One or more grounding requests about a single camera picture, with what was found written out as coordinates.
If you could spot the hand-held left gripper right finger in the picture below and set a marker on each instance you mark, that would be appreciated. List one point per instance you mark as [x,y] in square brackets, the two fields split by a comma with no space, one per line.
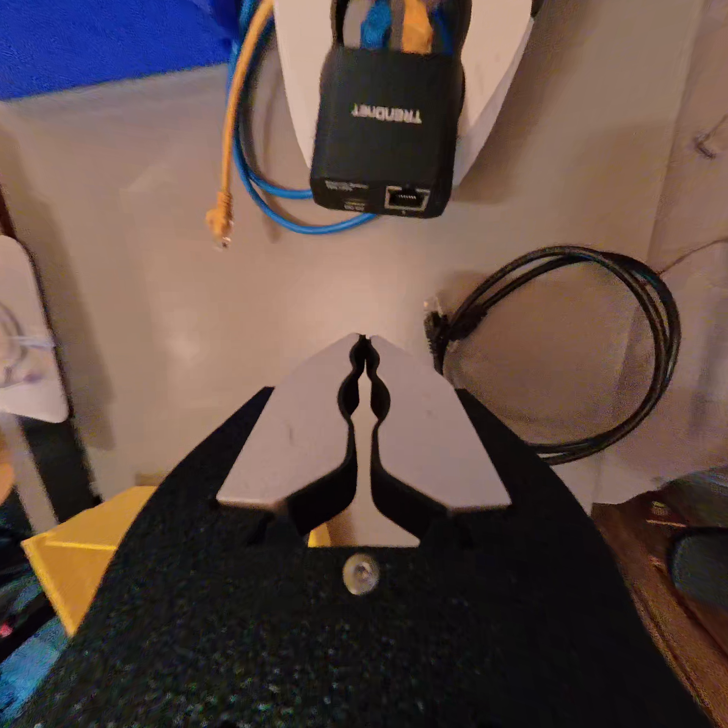
[432,449]

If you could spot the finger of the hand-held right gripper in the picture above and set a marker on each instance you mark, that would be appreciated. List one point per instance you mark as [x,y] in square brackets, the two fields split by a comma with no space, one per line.
[298,68]
[492,85]

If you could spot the white stand base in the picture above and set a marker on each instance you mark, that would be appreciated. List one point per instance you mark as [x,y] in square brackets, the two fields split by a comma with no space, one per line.
[28,392]

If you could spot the blue cloth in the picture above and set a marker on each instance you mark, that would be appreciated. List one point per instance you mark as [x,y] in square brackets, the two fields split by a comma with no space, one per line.
[85,40]

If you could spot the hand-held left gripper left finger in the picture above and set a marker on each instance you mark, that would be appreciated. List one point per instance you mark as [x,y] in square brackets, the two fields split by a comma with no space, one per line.
[301,443]

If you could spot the dark grey rounded object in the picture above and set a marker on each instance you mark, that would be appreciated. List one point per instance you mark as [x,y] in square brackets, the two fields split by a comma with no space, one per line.
[702,569]

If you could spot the yellow plastic bin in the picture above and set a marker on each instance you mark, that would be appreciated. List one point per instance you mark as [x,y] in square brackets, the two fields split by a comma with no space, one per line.
[74,551]

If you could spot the black network switch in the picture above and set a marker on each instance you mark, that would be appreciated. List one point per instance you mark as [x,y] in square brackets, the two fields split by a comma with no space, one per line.
[387,159]

